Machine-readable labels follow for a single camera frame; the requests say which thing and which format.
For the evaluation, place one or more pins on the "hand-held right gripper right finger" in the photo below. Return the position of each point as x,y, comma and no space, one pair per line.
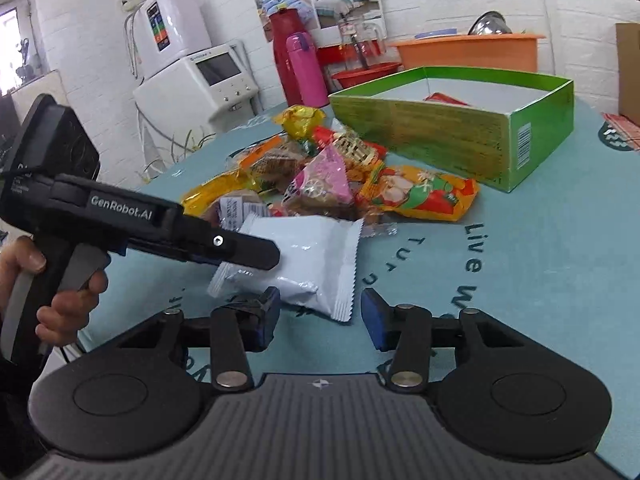
374,320

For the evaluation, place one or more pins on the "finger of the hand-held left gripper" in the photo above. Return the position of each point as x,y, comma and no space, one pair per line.
202,259
240,250

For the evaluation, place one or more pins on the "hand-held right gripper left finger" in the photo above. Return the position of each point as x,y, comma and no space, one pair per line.
269,317

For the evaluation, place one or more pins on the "purple and white snack packet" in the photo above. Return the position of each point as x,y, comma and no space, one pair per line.
235,210

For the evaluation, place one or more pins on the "long yellow snack packet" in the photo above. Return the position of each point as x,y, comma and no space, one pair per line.
212,192

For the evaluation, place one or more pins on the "brown orange-edged snack packet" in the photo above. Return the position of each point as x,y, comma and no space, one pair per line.
272,162

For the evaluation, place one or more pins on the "pink snack packet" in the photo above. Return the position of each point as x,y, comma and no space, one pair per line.
325,177

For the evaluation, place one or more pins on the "orange and red snack packet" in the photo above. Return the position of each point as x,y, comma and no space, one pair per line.
420,195

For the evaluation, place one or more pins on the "small yellow snack packet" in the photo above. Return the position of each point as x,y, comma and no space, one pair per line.
300,120

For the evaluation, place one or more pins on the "red and gold snack packet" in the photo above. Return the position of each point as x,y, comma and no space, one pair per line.
356,151

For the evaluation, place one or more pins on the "green cardboard box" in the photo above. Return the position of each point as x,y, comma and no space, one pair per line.
440,132

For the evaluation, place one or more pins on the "person's left hand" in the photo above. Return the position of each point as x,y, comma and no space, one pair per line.
70,315

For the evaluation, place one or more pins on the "beige board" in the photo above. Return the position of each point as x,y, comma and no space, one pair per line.
45,90

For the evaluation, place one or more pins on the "white machine with screen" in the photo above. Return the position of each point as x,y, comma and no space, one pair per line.
200,97

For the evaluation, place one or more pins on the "window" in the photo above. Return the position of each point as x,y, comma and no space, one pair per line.
7,45

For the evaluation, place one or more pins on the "pink thermos bottle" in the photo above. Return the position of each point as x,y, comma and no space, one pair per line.
306,72

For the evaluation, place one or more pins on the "white water purifier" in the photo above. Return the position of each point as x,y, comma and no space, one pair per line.
175,25

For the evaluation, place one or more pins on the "red thermos flask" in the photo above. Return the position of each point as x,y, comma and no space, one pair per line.
279,45

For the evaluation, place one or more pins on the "red plastic basket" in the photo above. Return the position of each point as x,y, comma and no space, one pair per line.
365,77

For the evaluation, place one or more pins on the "red plastic container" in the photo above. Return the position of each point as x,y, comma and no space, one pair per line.
327,55

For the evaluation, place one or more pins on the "glass pitcher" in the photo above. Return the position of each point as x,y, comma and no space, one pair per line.
357,40

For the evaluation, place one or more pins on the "orange plastic basin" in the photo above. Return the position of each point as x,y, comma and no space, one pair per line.
475,54

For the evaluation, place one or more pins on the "blue plate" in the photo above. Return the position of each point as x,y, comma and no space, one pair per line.
435,35

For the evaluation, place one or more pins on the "plaid cloth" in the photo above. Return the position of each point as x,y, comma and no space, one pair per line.
627,127

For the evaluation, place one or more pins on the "metal bowl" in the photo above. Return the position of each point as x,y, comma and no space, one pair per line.
490,22

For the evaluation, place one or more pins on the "brown cardboard box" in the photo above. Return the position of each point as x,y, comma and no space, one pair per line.
629,70

